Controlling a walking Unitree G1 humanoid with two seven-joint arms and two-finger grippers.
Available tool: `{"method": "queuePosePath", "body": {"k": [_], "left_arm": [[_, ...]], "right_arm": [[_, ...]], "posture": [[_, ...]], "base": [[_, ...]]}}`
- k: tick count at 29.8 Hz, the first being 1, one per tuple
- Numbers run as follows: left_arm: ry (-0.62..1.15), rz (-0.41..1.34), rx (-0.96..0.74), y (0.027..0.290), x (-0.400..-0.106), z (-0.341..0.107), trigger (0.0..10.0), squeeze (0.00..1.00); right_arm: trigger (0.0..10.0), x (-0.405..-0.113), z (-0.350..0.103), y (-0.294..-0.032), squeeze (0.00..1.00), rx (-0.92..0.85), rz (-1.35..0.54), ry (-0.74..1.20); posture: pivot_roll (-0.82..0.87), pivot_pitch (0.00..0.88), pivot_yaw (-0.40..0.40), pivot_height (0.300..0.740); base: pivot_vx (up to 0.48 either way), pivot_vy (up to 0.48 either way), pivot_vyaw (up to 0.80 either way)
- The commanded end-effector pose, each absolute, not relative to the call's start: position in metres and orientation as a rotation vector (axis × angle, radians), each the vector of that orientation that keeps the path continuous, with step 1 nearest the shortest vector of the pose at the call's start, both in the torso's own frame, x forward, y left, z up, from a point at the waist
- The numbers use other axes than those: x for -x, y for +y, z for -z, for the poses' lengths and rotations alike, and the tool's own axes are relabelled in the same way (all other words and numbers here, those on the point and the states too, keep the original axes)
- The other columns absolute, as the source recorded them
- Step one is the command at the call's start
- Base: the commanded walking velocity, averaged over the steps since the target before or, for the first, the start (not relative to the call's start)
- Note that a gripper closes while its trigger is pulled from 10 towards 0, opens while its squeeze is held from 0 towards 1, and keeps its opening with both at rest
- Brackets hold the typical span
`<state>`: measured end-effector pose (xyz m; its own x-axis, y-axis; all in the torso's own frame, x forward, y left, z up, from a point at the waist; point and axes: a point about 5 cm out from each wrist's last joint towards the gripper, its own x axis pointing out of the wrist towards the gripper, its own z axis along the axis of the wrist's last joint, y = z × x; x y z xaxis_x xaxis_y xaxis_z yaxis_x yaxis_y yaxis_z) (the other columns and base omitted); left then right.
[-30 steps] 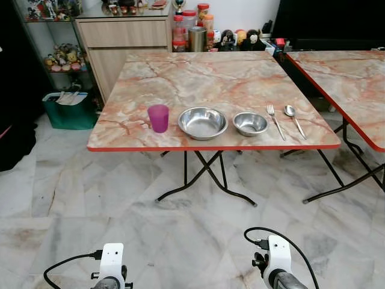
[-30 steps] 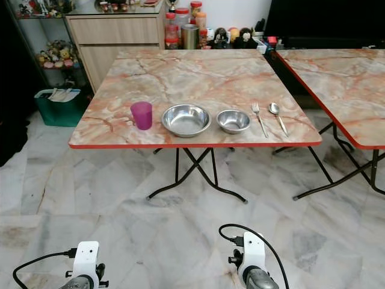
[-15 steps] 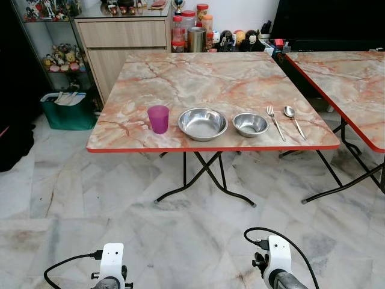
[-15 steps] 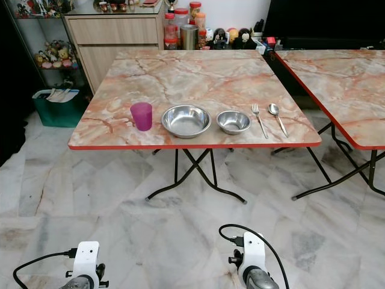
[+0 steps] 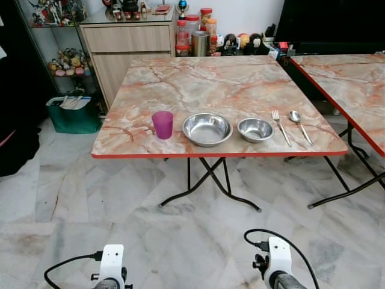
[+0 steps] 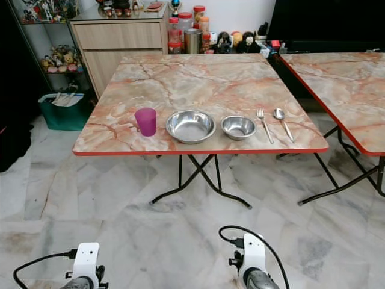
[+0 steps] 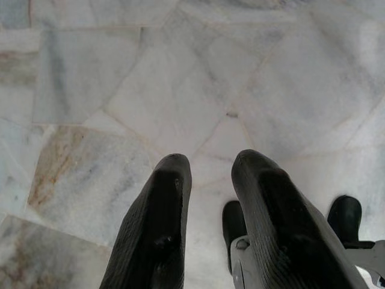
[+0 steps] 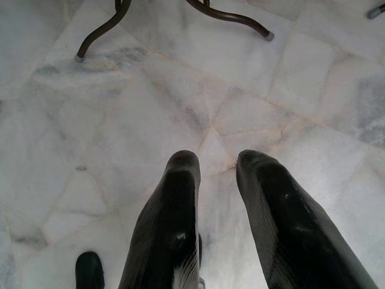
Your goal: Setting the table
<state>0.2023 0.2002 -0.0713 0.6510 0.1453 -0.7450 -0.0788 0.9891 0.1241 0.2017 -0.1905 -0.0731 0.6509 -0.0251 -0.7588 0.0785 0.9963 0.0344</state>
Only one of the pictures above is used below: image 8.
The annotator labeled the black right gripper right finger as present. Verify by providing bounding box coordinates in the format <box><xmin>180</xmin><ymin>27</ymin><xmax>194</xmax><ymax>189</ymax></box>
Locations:
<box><xmin>236</xmin><ymin>149</ymin><xmax>380</xmax><ymax>289</ymax></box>

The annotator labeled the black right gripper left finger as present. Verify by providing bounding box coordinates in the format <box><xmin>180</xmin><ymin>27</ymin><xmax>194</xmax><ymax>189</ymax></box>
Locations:
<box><xmin>118</xmin><ymin>149</ymin><xmax>203</xmax><ymax>289</ymax></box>

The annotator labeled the black robot foot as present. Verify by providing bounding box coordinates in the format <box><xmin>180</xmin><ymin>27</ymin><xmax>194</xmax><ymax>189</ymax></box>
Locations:
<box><xmin>75</xmin><ymin>251</ymin><xmax>106</xmax><ymax>289</ymax></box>

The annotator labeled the curved brown table leg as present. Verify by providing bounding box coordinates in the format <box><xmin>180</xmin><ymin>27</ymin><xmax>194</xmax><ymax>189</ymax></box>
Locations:
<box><xmin>76</xmin><ymin>0</ymin><xmax>126</xmax><ymax>63</ymax></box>
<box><xmin>185</xmin><ymin>0</ymin><xmax>275</xmax><ymax>40</ymax></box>

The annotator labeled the black straight table leg frame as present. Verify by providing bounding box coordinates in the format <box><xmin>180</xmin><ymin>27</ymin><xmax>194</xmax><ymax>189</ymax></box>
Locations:
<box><xmin>367</xmin><ymin>4</ymin><xmax>385</xmax><ymax>20</ymax></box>

